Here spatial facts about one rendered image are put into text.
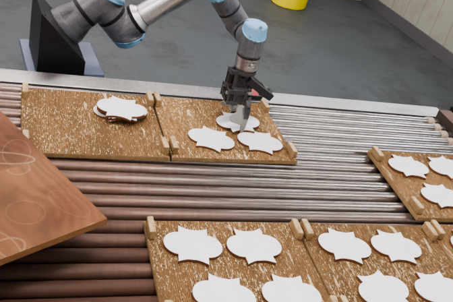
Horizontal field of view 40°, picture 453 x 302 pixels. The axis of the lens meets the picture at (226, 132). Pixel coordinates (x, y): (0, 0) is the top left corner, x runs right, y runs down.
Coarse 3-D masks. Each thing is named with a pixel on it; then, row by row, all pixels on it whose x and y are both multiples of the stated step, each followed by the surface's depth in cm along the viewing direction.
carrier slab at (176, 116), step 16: (160, 112) 200; (176, 112) 202; (192, 112) 205; (208, 112) 207; (224, 112) 210; (256, 112) 215; (160, 128) 194; (176, 128) 194; (192, 128) 196; (272, 128) 208; (192, 144) 188; (240, 144) 194; (176, 160) 181; (192, 160) 183; (208, 160) 184; (224, 160) 186; (240, 160) 188; (256, 160) 189; (272, 160) 191; (288, 160) 193
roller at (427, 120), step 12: (0, 84) 194; (12, 84) 196; (168, 96) 213; (276, 108) 225; (288, 108) 227; (300, 108) 229; (384, 120) 240; (396, 120) 242; (408, 120) 244; (420, 120) 246; (432, 120) 248
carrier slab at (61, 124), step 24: (48, 96) 192; (72, 96) 195; (96, 96) 199; (120, 96) 202; (144, 96) 206; (24, 120) 178; (48, 120) 181; (72, 120) 184; (96, 120) 187; (144, 120) 193; (48, 144) 171; (72, 144) 173; (96, 144) 176; (120, 144) 179; (144, 144) 182
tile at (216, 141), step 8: (208, 128) 197; (192, 136) 190; (200, 136) 191; (208, 136) 192; (216, 136) 194; (224, 136) 195; (200, 144) 187; (208, 144) 188; (216, 144) 190; (224, 144) 191; (232, 144) 192; (216, 152) 187
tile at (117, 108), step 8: (112, 96) 194; (104, 104) 189; (112, 104) 190; (120, 104) 191; (128, 104) 192; (136, 104) 194; (104, 112) 186; (112, 112) 186; (120, 112) 188; (128, 112) 189; (136, 112) 190; (144, 112) 191; (128, 120) 185
